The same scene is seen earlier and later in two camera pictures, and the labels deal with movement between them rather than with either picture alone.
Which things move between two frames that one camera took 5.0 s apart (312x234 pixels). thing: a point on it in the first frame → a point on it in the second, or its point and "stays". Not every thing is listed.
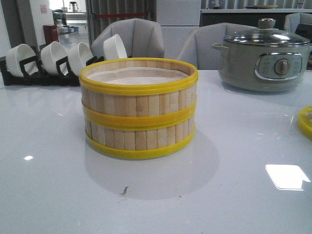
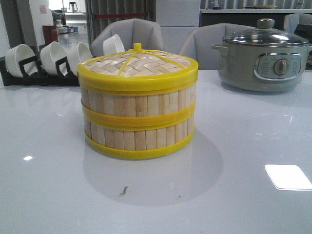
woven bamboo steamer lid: [304, 118] → [137, 71]
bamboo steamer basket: [139, 93] stays
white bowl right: [113, 48] stays
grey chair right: [196, 47] stays
